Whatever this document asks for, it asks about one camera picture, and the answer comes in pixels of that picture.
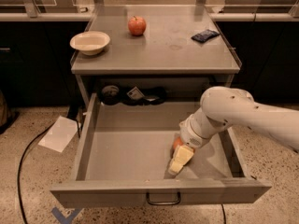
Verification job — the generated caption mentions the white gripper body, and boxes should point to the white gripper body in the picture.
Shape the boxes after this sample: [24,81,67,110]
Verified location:
[179,109,223,148]

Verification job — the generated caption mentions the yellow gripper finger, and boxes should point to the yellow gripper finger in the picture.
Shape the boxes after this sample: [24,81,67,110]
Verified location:
[168,145,194,175]

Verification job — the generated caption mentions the orange fruit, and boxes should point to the orange fruit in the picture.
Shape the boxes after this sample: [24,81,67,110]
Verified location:
[172,137,183,149]

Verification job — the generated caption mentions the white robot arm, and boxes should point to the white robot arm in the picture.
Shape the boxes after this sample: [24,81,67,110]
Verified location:
[168,86,299,175]

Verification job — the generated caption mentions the grey open drawer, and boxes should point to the grey open drawer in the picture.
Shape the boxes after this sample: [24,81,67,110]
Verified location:
[51,96,271,208]

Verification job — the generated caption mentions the grey cabinet counter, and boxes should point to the grey cabinet counter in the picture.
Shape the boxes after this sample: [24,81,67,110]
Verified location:
[70,5,243,108]

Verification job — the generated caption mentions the black device with label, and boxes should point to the black device with label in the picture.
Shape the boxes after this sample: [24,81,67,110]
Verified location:
[97,85,167,106]

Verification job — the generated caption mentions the dark blue snack packet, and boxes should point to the dark blue snack packet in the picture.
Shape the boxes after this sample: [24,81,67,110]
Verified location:
[192,29,220,43]

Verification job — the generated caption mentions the red apple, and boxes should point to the red apple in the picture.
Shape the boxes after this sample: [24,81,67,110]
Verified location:
[128,16,147,36]

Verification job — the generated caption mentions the white paper sheet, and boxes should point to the white paper sheet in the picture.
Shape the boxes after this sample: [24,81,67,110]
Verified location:
[38,116,78,153]

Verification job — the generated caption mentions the white ceramic bowl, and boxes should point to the white ceramic bowl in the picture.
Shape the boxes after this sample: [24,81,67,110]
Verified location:
[70,31,110,55]

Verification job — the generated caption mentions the black drawer handle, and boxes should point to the black drawer handle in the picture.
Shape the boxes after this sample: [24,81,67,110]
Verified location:
[146,192,181,206]

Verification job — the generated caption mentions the black floor cable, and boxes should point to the black floor cable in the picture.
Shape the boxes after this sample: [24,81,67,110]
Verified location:
[17,121,57,224]

